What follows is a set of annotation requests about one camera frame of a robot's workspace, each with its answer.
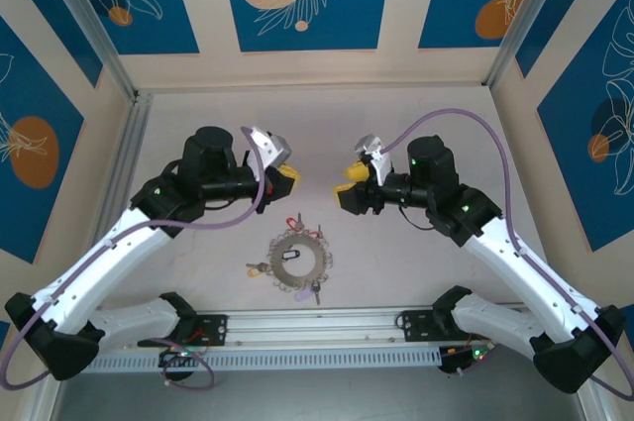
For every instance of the red key tag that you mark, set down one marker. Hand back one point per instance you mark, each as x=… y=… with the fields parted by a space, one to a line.
x=299 y=223

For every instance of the black key tag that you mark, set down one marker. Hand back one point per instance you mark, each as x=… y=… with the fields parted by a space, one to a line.
x=282 y=256

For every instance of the metal keyring disc with rings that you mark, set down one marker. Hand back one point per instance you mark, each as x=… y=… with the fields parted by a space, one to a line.
x=285 y=272

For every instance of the yellow key tag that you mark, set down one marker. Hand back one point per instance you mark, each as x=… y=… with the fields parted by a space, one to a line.
x=253 y=272

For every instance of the pale lilac key tag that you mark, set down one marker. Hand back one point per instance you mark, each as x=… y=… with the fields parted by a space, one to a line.
x=302 y=294

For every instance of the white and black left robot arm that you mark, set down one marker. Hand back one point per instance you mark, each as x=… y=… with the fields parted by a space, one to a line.
x=99 y=262

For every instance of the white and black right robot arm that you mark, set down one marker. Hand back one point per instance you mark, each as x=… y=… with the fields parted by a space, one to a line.
x=525 y=272

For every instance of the black right controller board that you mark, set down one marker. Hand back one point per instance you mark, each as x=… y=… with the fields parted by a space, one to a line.
x=453 y=361

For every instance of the black controller board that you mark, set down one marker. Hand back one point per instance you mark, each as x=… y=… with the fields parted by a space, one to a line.
x=453 y=361
x=171 y=356

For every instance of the black left controller board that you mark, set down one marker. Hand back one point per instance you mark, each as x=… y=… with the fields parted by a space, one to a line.
x=171 y=356

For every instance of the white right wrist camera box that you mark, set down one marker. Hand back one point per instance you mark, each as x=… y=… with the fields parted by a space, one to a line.
x=369 y=143

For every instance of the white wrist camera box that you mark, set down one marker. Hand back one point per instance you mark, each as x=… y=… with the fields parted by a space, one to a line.
x=270 y=146
x=369 y=143

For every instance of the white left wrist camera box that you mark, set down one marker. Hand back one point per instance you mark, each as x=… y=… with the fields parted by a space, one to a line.
x=270 y=146

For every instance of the aluminium side rail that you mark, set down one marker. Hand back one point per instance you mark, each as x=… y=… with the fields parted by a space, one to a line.
x=134 y=143

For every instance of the aluminium mounting rail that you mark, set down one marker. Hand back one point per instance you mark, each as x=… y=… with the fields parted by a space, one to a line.
x=317 y=327

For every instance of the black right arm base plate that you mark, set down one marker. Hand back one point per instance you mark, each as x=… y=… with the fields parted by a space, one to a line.
x=413 y=326

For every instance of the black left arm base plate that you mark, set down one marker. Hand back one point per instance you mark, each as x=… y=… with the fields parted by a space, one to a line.
x=218 y=329

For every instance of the aluminium corner post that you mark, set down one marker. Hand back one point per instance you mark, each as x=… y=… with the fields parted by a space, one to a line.
x=525 y=15
x=91 y=20

